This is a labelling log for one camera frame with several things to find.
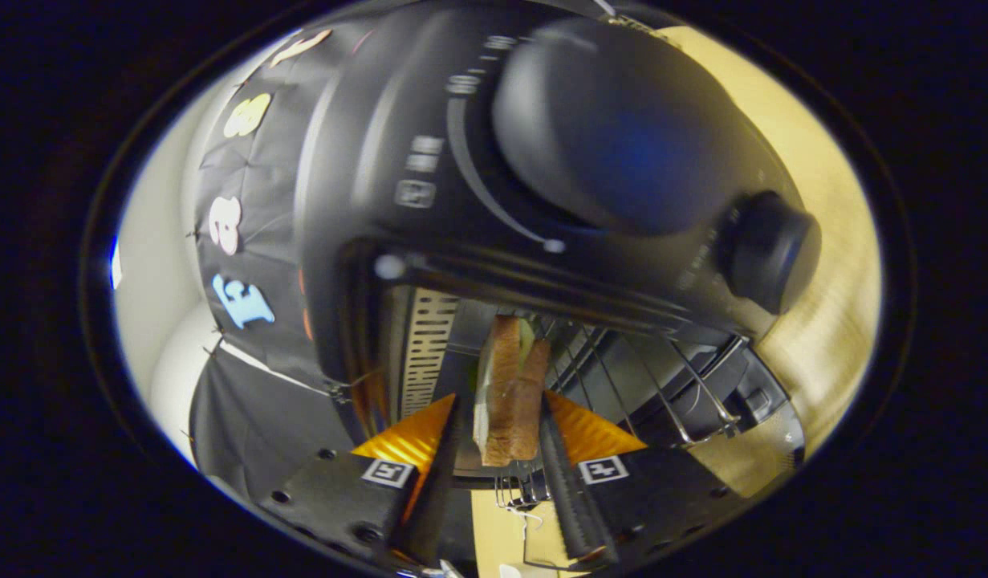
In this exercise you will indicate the toasted sandwich with lettuce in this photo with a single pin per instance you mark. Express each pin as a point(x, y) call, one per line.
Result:
point(514, 393)

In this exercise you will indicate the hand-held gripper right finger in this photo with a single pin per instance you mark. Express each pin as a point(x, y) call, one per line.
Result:
point(570, 490)

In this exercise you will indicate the black toaster oven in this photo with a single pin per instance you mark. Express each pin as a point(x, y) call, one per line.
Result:
point(622, 120)

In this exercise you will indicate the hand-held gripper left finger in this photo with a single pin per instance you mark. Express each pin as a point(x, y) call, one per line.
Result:
point(445, 482)

